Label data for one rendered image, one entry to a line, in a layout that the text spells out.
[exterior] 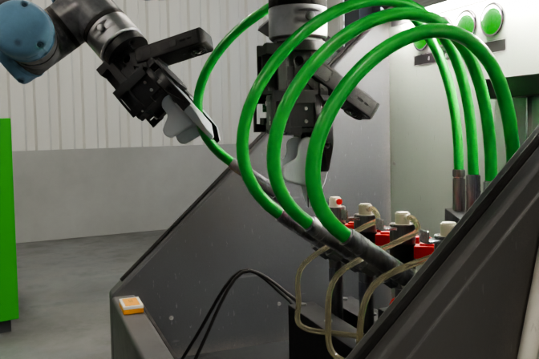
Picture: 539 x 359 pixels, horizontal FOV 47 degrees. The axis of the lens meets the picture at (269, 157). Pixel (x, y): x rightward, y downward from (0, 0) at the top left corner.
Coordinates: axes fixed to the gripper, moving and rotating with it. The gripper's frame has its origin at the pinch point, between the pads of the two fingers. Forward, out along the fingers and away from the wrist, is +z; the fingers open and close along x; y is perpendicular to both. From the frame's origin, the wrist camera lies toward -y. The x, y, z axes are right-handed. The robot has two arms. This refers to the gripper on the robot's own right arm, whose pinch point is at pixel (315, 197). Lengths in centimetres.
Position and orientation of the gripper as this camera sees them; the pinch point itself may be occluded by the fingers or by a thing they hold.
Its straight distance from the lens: 81.3
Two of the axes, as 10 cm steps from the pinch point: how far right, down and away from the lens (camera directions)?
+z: 0.2, 10.0, 0.5
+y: -9.3, 0.3, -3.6
